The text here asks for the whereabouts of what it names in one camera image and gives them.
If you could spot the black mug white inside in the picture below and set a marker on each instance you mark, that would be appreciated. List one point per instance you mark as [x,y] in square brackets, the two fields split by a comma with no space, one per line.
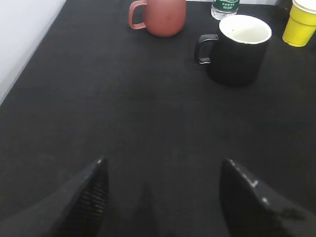
[234,55]

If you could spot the yellow paper cup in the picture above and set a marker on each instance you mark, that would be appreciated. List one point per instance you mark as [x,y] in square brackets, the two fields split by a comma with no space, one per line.
[301,24]

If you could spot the clear water bottle green label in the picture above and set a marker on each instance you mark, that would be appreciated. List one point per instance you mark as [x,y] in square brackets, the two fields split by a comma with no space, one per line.
[223,8]

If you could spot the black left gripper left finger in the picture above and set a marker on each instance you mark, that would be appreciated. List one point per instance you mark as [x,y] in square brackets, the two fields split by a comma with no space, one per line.
[75,210]

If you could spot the terracotta red mug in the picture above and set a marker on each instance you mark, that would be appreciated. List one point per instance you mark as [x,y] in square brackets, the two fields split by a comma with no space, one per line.
[161,18]

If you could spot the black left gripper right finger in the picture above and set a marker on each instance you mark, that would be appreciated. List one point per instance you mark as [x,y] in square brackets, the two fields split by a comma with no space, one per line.
[251,208]

